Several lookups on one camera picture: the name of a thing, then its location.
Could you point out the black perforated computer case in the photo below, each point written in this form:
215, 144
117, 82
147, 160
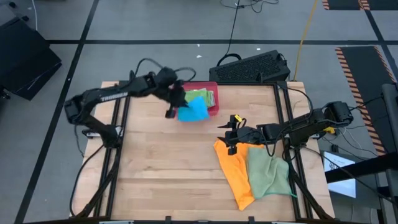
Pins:
248, 67

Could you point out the pale green microfiber towel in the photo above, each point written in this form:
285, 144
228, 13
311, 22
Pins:
267, 174

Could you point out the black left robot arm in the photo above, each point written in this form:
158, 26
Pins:
109, 95

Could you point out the black hazard striped mat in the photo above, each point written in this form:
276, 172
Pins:
342, 3
360, 81

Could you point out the large black case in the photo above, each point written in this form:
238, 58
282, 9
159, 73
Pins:
25, 59

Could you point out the yellow tag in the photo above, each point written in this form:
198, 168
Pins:
237, 118

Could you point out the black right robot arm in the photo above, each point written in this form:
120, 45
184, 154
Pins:
304, 124

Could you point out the red plastic bin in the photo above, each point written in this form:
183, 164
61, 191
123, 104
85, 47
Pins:
216, 107

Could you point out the yellow plug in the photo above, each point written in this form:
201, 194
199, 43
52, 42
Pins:
329, 130

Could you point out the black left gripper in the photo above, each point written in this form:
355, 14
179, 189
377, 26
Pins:
172, 90

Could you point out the bright green microfiber towel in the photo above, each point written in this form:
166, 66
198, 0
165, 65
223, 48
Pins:
199, 94

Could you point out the black metal table frame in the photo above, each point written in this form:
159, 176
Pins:
248, 84

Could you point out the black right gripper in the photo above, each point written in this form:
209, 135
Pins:
245, 135

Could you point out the black metal stand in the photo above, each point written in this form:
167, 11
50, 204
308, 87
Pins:
357, 169

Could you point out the orange microfiber towel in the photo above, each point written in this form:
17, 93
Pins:
233, 168

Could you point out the blue microfiber towel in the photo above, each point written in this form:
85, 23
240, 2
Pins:
194, 110

